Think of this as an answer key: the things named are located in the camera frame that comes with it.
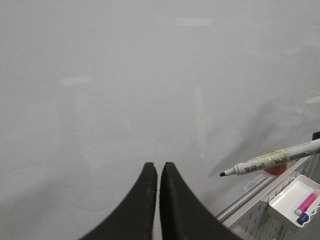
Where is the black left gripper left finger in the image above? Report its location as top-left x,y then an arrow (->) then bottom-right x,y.
82,162 -> 158,240

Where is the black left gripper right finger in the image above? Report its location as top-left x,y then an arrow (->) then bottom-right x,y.
159,162 -> 240,240

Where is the red magnet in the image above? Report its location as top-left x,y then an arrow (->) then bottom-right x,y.
262,161 -> 295,177

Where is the white whiteboard marker black tip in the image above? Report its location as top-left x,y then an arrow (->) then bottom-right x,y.
219,139 -> 320,177

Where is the large white whiteboard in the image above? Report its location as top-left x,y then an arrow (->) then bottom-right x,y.
0,0 -> 320,240

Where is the white perforated pegboard panel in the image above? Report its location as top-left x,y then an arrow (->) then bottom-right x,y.
216,154 -> 319,240

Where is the white plastic storage tray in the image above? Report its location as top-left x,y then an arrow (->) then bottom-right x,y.
267,174 -> 320,232

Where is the blue capped marker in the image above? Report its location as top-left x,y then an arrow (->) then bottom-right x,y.
296,199 -> 320,226

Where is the pink marker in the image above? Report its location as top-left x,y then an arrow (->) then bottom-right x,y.
294,190 -> 319,216

